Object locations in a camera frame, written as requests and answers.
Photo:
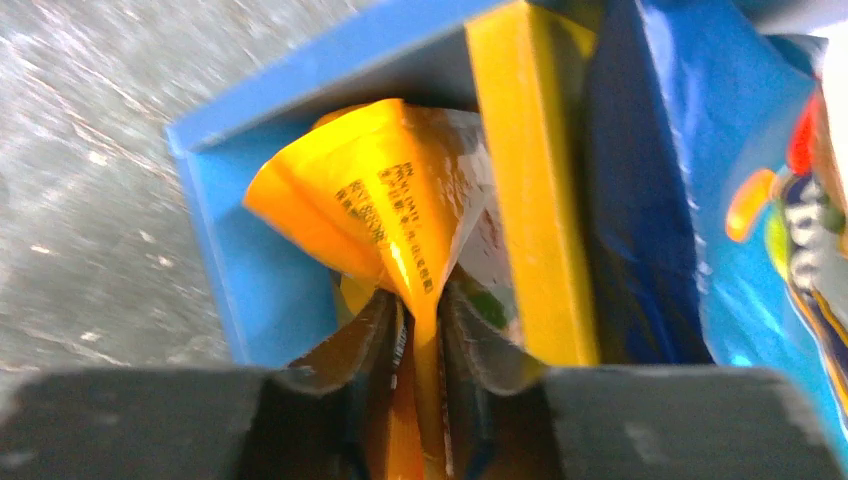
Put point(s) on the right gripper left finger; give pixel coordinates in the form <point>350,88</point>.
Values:
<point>322,416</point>

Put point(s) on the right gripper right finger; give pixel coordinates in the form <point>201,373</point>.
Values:
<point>514,417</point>

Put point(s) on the orange candy bag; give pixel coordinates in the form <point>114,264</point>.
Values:
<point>399,197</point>

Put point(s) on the blue candy bag right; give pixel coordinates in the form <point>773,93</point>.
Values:
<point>718,216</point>

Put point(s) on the blue pink yellow shelf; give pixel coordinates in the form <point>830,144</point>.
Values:
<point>521,65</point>

